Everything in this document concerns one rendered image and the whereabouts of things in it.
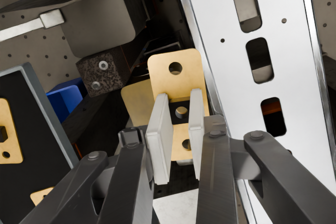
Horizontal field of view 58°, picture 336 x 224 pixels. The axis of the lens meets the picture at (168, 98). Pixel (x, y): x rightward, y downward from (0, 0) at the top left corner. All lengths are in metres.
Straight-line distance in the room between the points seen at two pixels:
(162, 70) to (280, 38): 0.31
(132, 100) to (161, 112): 0.25
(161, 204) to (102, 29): 0.26
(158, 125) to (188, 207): 0.32
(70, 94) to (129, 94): 0.46
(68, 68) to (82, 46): 0.44
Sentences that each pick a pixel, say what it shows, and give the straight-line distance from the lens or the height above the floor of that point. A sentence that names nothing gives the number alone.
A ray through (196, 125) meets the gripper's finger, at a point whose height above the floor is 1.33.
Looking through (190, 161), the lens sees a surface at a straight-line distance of 0.43.
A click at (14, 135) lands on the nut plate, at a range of 0.40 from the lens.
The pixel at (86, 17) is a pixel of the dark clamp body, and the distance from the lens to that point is 0.41.
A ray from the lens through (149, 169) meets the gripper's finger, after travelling 0.15.
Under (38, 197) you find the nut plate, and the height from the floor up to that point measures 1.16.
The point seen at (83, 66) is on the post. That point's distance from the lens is 0.40.
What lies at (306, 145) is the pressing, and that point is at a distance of 0.58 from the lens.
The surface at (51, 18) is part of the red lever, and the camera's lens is 0.41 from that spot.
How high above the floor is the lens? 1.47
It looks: 69 degrees down
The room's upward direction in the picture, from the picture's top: 172 degrees counter-clockwise
